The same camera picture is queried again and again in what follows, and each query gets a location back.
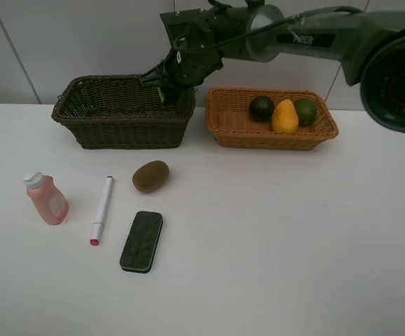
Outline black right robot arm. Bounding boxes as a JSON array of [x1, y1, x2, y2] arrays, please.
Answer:
[[140, 1, 405, 133]]

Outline green lime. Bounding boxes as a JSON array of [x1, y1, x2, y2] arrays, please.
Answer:
[[293, 98, 317, 127]]

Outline white marker pink caps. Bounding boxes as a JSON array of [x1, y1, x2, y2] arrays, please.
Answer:
[[90, 176, 114, 246]]

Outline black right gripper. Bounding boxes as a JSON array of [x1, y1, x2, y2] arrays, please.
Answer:
[[140, 20, 223, 90]]

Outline dark mangosteen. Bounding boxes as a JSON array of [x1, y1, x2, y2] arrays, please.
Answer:
[[248, 95, 275, 123]]

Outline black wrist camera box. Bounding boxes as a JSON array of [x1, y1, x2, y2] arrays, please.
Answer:
[[159, 8, 206, 46]]

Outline brown kiwi fruit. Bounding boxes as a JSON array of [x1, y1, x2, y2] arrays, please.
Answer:
[[132, 160, 170, 193]]

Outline dark brown wicker basket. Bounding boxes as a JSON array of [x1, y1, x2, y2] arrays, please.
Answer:
[[51, 75, 195, 150]]

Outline yellow mango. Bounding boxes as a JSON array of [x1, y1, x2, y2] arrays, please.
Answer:
[[271, 99, 299, 133]]

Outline dark green square bottle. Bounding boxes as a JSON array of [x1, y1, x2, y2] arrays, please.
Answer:
[[157, 87, 182, 105]]

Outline dark felt board eraser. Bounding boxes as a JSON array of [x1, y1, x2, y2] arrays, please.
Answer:
[[120, 211, 163, 274]]

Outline orange wicker basket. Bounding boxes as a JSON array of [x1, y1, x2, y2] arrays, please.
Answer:
[[206, 87, 339, 151]]

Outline pink bottle white cap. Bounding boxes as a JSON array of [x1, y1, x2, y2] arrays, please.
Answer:
[[23, 171, 69, 225]]

